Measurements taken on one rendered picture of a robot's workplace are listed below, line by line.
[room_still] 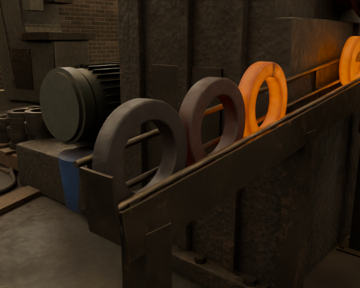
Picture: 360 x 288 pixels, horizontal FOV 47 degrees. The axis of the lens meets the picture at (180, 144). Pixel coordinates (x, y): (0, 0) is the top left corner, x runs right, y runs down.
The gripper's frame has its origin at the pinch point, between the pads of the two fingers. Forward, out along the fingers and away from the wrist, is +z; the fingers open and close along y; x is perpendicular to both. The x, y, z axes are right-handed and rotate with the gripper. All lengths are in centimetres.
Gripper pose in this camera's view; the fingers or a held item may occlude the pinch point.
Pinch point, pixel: (354, 56)
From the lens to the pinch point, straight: 141.0
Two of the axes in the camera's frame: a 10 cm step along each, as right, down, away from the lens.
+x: 0.4, -9.6, -2.8
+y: 6.5, -1.9, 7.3
